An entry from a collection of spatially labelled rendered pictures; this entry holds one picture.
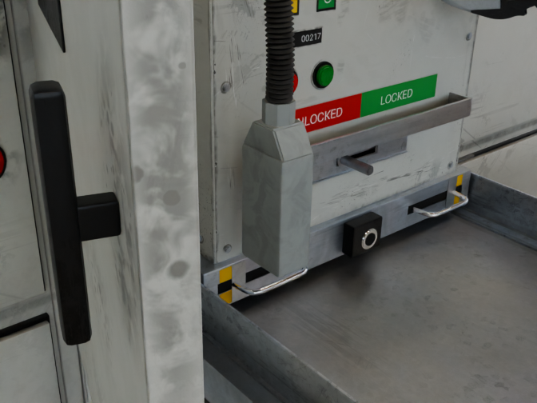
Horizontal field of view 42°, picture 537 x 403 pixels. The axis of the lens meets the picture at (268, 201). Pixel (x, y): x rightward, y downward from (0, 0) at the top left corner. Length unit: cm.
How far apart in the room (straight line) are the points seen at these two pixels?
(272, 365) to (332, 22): 42
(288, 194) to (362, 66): 26
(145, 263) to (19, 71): 61
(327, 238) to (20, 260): 41
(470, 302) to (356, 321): 17
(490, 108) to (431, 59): 56
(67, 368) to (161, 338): 77
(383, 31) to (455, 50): 17
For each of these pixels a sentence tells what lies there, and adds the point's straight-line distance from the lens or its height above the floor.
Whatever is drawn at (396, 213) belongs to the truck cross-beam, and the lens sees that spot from 109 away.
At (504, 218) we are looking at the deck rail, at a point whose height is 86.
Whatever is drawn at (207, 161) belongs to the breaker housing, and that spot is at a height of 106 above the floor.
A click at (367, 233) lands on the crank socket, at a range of 101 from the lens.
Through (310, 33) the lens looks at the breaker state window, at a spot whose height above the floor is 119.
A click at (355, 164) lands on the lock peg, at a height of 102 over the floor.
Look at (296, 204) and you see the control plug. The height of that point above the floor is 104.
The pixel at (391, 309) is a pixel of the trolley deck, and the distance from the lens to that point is 96.
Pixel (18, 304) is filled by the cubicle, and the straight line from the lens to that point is 103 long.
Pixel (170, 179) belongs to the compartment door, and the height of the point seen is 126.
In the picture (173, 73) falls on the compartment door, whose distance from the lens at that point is 30.
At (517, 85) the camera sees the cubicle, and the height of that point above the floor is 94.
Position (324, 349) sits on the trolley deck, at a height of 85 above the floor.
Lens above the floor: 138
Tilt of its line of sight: 26 degrees down
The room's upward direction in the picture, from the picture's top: 1 degrees clockwise
